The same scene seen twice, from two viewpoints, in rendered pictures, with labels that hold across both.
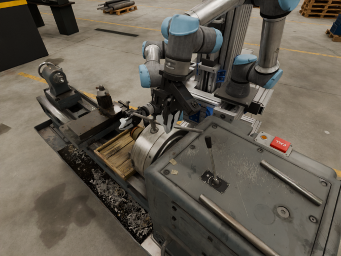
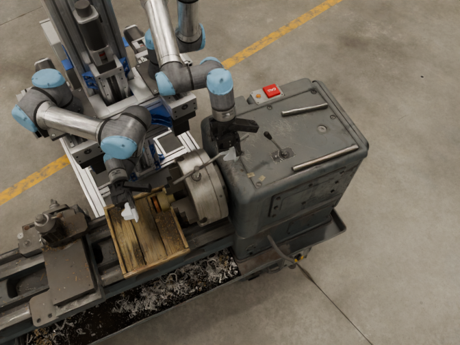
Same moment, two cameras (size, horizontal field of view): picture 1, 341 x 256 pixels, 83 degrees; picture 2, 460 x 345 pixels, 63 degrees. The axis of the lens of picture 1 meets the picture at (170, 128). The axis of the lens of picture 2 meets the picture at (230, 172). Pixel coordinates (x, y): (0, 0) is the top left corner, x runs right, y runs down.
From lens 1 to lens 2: 0.99 m
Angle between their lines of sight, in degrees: 42
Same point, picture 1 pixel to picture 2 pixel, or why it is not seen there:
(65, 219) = not seen: outside the picture
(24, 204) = not seen: outside the picture
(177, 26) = (226, 87)
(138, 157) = (210, 209)
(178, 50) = (231, 100)
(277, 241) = (337, 144)
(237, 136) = (247, 113)
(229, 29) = (103, 12)
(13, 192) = not seen: outside the picture
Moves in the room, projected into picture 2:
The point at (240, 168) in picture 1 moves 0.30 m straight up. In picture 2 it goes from (280, 131) to (289, 79)
